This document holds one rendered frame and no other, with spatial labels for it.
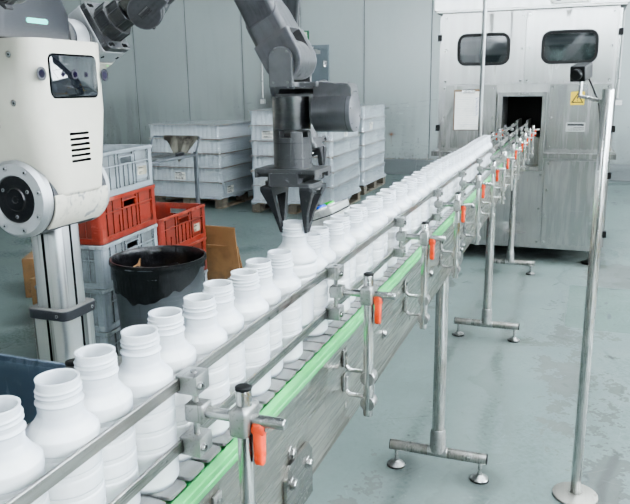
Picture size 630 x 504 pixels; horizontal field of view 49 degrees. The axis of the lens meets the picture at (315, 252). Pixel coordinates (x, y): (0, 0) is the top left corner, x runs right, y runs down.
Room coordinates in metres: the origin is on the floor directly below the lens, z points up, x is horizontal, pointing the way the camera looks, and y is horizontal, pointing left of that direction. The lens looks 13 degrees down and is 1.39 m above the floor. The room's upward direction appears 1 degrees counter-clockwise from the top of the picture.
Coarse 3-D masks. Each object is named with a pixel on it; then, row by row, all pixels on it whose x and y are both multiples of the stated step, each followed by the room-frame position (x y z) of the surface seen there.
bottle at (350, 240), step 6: (330, 216) 1.26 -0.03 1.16; (336, 216) 1.27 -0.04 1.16; (342, 216) 1.27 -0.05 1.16; (348, 216) 1.25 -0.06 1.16; (348, 222) 1.25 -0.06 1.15; (348, 228) 1.25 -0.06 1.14; (348, 234) 1.25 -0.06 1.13; (348, 240) 1.24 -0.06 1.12; (354, 240) 1.25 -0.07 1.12; (354, 246) 1.24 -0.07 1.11; (354, 258) 1.25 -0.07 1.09; (354, 264) 1.24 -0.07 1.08; (354, 270) 1.25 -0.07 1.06; (354, 276) 1.24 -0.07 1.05; (354, 282) 1.24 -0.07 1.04
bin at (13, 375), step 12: (0, 360) 1.13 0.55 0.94; (12, 360) 1.12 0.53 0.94; (24, 360) 1.11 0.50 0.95; (36, 360) 1.11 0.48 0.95; (0, 372) 1.13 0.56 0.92; (12, 372) 1.12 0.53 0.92; (24, 372) 1.12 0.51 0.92; (36, 372) 1.11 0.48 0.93; (0, 384) 1.14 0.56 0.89; (12, 384) 1.13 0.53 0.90; (24, 384) 1.12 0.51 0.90; (24, 396) 1.12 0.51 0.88; (24, 408) 1.12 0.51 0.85
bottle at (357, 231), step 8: (352, 216) 1.29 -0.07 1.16; (360, 216) 1.30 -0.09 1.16; (352, 224) 1.29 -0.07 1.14; (360, 224) 1.30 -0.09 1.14; (352, 232) 1.29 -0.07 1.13; (360, 232) 1.29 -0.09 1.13; (360, 240) 1.28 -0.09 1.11; (360, 256) 1.28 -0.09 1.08; (360, 264) 1.29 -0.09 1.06; (360, 272) 1.29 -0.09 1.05
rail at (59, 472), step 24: (432, 192) 1.89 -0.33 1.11; (432, 216) 1.90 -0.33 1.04; (408, 240) 1.62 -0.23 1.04; (240, 336) 0.77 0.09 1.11; (216, 360) 0.72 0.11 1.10; (168, 384) 0.63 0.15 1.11; (144, 408) 0.59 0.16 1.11; (120, 432) 0.55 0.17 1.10; (72, 456) 0.50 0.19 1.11; (168, 456) 0.62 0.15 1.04; (48, 480) 0.47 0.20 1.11; (144, 480) 0.58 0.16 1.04
